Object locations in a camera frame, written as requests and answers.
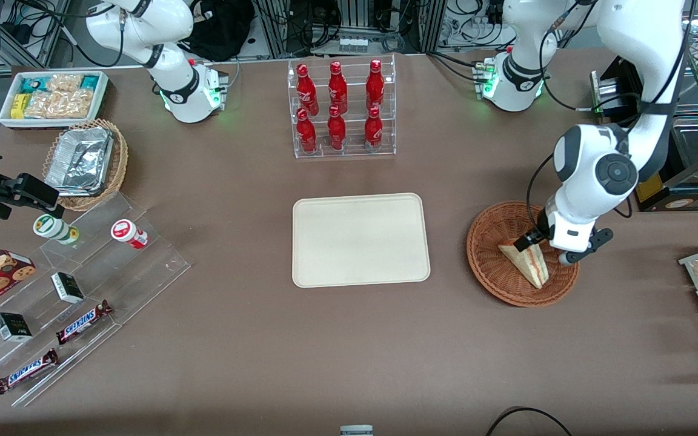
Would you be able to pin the yellow snack pack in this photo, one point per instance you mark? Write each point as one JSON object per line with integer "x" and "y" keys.
{"x": 18, "y": 106}

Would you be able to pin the aluminium foil container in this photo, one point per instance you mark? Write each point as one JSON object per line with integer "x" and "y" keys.
{"x": 79, "y": 160}

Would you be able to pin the red cola bottle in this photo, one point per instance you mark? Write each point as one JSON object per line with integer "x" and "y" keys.
{"x": 373, "y": 130}
{"x": 306, "y": 134}
{"x": 375, "y": 85}
{"x": 306, "y": 91}
{"x": 337, "y": 88}
{"x": 336, "y": 132}

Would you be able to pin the Snickers chocolate bar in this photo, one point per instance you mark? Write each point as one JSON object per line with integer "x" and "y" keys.
{"x": 26, "y": 370}
{"x": 82, "y": 322}

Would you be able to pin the beige plastic tray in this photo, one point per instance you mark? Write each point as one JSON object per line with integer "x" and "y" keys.
{"x": 358, "y": 239}

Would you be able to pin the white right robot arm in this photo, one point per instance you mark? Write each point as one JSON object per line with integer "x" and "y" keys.
{"x": 173, "y": 79}

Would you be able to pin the light wicker basket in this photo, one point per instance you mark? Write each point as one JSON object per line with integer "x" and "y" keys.
{"x": 117, "y": 163}

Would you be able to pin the triangular sandwich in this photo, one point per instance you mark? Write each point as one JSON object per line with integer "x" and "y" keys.
{"x": 531, "y": 266}

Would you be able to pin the black bag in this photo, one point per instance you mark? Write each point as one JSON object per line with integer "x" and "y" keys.
{"x": 222, "y": 30}

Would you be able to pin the white power strip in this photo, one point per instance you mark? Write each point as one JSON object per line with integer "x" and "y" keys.
{"x": 353, "y": 44}

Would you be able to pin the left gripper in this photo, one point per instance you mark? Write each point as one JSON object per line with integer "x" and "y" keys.
{"x": 533, "y": 237}

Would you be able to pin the small black carton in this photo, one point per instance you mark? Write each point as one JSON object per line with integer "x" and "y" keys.
{"x": 67, "y": 287}
{"x": 13, "y": 327}

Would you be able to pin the green capped white bottle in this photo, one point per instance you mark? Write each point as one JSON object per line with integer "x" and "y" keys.
{"x": 52, "y": 228}

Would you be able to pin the large clear cracker bag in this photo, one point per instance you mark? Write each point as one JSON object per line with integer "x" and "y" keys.
{"x": 61, "y": 104}

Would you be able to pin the brown wicker basket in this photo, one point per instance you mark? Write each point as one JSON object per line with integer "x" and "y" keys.
{"x": 494, "y": 284}

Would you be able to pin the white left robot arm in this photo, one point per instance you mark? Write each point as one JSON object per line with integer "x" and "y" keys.
{"x": 646, "y": 36}

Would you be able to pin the clear acrylic bottle rack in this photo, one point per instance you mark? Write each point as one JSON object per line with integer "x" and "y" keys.
{"x": 352, "y": 151}

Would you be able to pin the red capped white bottle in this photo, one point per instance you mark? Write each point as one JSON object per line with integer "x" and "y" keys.
{"x": 128, "y": 233}

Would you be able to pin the white snack bin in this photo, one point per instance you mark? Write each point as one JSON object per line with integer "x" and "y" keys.
{"x": 6, "y": 118}

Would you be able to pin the clear acrylic stepped stand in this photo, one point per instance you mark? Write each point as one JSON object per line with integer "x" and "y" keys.
{"x": 143, "y": 272}

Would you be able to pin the small clear cracker bag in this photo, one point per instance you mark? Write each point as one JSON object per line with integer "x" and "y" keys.
{"x": 64, "y": 82}

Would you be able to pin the teal snack pack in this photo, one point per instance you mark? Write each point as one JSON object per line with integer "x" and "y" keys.
{"x": 33, "y": 85}

